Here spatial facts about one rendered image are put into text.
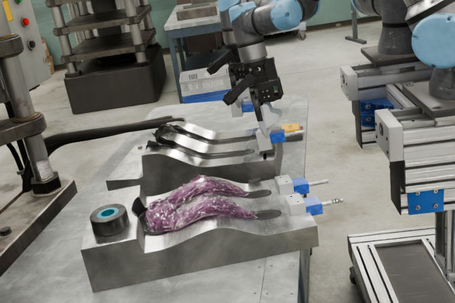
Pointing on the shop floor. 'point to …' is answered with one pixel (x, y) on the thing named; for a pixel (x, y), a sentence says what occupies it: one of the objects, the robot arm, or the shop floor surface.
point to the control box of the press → (9, 1)
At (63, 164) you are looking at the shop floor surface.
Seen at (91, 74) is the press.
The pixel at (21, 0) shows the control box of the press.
